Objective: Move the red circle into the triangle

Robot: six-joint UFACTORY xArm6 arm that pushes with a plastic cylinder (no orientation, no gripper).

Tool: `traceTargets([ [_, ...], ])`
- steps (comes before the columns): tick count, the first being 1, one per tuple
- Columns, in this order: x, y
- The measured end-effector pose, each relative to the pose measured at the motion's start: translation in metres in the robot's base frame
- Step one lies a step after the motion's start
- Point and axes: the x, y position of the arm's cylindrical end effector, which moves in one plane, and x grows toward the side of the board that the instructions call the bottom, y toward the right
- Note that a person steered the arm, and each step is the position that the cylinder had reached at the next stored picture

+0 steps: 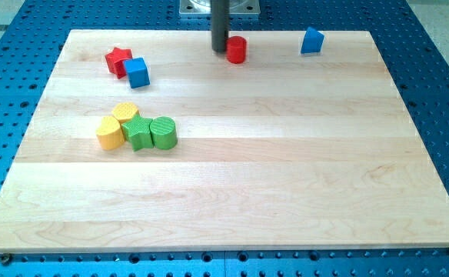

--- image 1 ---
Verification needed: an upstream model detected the red cylinder block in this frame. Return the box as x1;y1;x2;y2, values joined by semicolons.
226;36;247;64

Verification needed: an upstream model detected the blue triangle block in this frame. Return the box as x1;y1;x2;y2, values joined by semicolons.
300;27;324;55

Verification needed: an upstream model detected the green cylinder block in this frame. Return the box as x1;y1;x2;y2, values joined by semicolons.
150;116;178;150

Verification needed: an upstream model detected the light wooden board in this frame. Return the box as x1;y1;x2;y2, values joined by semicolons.
0;30;449;253

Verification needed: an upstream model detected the green star block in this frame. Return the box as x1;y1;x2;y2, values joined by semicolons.
121;115;154;152

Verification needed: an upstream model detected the yellow hexagon block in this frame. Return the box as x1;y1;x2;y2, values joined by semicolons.
111;102;139;124

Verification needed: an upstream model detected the blue cube block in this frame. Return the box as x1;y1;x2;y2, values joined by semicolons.
123;58;151;88

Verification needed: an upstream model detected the yellow heart block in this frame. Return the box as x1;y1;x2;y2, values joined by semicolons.
95;115;125;150

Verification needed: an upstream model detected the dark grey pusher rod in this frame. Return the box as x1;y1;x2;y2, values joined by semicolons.
211;0;230;53

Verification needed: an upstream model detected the red star block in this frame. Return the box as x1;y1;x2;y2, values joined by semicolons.
105;47;132;79

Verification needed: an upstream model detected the blue perforated metal table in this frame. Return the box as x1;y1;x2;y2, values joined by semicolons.
0;1;449;276

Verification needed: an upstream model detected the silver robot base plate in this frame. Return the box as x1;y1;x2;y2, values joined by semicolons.
178;0;261;18

